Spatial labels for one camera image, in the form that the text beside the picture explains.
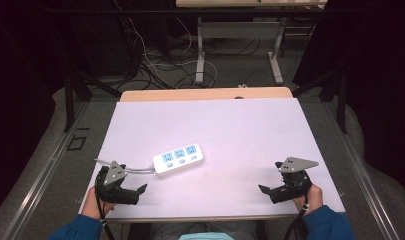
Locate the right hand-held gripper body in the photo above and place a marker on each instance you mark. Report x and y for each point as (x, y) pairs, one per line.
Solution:
(295, 176)

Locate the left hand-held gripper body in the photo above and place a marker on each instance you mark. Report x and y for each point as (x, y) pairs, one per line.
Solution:
(114, 175)

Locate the person's right hand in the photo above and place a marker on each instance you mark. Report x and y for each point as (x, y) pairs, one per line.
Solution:
(312, 199)

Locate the person's left hand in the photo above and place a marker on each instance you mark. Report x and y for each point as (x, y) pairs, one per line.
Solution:
(94, 205)

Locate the white power strip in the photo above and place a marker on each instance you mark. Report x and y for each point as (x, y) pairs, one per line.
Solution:
(178, 159)

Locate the white table cover sheet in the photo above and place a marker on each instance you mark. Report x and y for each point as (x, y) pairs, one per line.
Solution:
(230, 133)

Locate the light blue face mask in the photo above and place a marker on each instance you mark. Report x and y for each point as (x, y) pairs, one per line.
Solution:
(206, 236)

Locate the black metal stand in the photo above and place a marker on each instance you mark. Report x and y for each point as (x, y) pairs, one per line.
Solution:
(70, 100)
(340, 100)

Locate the wooden table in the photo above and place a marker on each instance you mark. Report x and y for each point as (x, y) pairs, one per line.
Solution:
(203, 94)

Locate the desk with grey metal legs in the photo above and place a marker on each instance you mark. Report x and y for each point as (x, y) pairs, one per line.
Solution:
(240, 31)

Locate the metal floor rail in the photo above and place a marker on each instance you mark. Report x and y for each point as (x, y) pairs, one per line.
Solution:
(40, 180)
(360, 173)

